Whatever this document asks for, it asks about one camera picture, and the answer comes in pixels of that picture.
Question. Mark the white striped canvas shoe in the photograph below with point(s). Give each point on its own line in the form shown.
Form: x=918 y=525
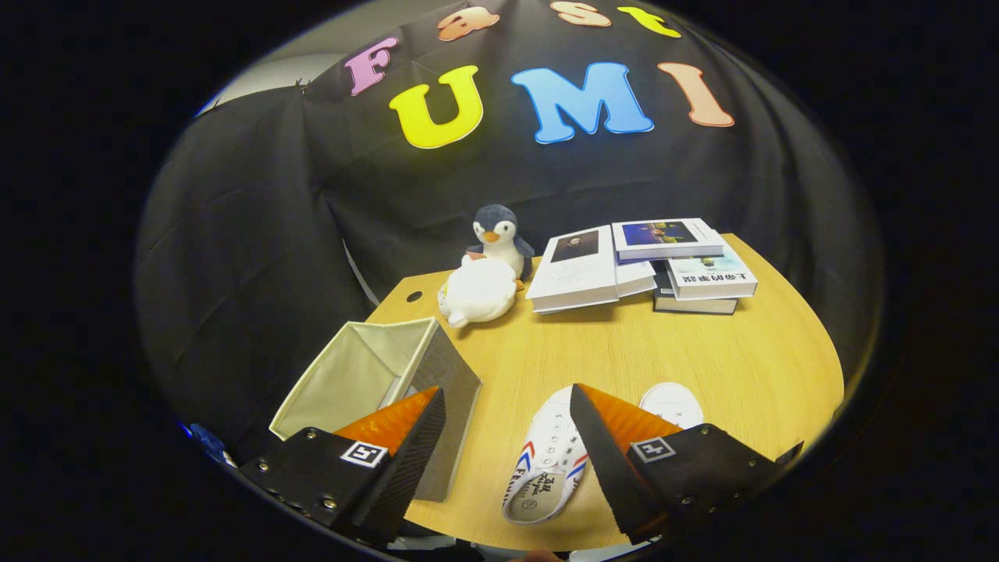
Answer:
x=546 y=460
x=671 y=402

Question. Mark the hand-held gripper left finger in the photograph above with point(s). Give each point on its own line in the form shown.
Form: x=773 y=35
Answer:
x=406 y=460

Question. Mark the grey penguin plush toy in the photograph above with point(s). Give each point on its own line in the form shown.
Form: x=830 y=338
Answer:
x=499 y=234

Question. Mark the dark grey book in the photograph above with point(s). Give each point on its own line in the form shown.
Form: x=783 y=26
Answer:
x=695 y=305

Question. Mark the pale landscape cover book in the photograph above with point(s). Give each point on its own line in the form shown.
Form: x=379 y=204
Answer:
x=710 y=275

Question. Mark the blue and white object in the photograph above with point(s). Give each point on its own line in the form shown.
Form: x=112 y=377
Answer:
x=204 y=439

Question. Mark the blue picture cover book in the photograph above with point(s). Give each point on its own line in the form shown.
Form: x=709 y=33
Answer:
x=667 y=238

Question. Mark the white plush toy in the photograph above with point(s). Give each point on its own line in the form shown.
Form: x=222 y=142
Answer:
x=478 y=290

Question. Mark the grey fabric storage box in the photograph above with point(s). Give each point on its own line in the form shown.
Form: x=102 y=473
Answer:
x=351 y=375

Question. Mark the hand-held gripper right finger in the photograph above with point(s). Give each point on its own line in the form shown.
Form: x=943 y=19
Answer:
x=609 y=468

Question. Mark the white portrait cover book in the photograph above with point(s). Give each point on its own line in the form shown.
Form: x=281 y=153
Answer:
x=577 y=273

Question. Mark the thin white book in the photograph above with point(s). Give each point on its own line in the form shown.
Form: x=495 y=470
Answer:
x=636 y=277

